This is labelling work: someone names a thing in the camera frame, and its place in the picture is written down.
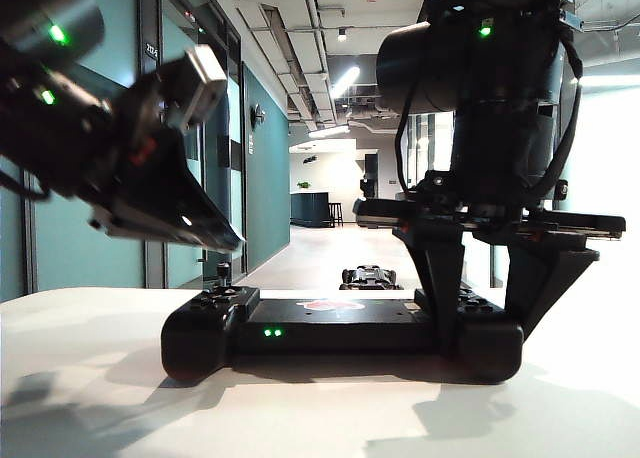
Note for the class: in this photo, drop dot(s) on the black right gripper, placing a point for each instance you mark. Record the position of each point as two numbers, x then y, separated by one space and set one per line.
435 213

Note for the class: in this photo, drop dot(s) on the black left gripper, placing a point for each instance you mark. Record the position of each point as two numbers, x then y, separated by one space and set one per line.
130 148

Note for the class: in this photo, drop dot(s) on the black remote control with joysticks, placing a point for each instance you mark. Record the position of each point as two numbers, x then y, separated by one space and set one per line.
325 333

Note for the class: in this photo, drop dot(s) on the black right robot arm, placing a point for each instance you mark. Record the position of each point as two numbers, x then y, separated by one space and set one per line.
490 88

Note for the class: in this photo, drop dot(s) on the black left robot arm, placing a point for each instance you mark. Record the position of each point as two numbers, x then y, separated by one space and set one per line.
45 103

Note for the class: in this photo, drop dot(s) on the door number sign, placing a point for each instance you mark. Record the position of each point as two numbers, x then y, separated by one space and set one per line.
152 50

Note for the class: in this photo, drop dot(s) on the small green potted plant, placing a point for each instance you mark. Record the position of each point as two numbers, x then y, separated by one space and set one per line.
303 184

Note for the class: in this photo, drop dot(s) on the dark green counter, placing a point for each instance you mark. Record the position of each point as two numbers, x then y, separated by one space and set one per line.
309 210

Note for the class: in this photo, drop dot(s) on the dark wooden bar stool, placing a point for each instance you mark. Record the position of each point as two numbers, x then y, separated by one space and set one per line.
335 214

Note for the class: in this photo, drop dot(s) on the tall black machine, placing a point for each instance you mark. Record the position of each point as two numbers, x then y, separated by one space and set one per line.
370 173

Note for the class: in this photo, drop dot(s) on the long linear ceiling light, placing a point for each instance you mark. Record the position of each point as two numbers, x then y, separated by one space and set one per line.
345 82
329 131

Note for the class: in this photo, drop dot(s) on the ceiling spot lamp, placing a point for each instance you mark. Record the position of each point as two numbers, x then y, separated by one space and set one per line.
342 34

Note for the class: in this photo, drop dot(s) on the round wall ornament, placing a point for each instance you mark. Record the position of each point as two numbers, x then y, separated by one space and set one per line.
258 116

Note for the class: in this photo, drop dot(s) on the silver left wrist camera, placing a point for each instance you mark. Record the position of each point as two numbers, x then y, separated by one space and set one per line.
200 85

